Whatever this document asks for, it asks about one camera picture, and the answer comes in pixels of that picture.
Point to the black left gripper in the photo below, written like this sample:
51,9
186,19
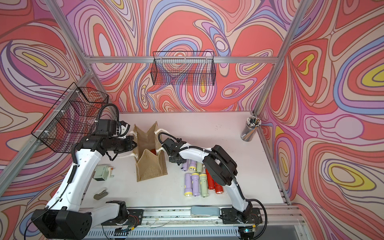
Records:
130,146

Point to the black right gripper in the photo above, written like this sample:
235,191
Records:
172,160

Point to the purple flashlight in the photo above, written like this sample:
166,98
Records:
195,184
188,185
185,166
193,165

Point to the brown burlap tote bag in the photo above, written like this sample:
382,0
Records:
148,166

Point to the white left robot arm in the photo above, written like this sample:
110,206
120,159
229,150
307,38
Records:
62,218

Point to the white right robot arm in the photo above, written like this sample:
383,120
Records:
221,167

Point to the green pencil sharpener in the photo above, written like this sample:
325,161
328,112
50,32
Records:
103,172

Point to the green flashlight upper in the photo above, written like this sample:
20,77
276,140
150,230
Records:
199,168

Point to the green flashlight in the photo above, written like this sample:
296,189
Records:
199,168
204,185

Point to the green flashlight lower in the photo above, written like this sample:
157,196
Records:
204,185

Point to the grey clip on table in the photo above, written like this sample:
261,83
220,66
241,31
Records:
102,194

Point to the metal cup with pencils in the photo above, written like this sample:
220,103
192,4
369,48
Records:
252,125

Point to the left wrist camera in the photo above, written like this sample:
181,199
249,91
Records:
112,128

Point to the black wire basket left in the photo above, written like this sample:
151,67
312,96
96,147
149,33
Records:
72,117

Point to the black wire basket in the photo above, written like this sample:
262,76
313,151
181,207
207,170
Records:
72,117
183,68

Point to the black wire basket back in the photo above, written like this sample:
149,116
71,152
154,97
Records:
183,68

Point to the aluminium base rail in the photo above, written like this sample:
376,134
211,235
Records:
178,223

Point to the aluminium frame post left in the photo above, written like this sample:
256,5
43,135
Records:
69,35

